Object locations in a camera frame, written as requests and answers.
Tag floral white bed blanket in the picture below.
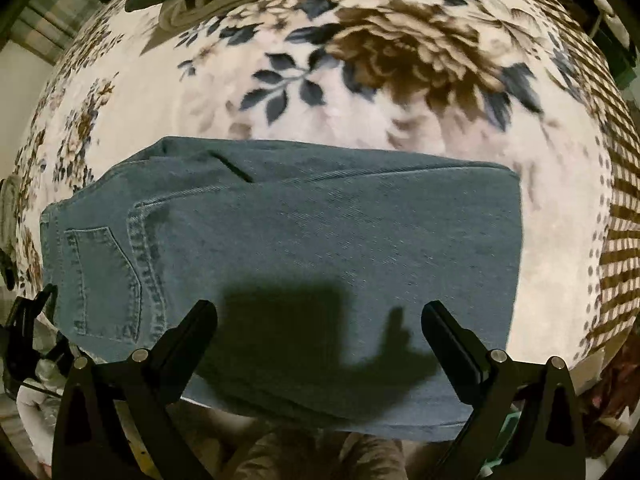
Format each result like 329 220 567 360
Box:
15 0 639 367

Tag brown patterned trousers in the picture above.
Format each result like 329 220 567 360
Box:
232 428 408 480

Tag plaid green curtain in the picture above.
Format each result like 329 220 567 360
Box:
8 0 103 65

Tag blue denim jeans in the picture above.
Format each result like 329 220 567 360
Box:
40 138 522 442

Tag teal metal rack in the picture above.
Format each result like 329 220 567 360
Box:
477 408 522 479

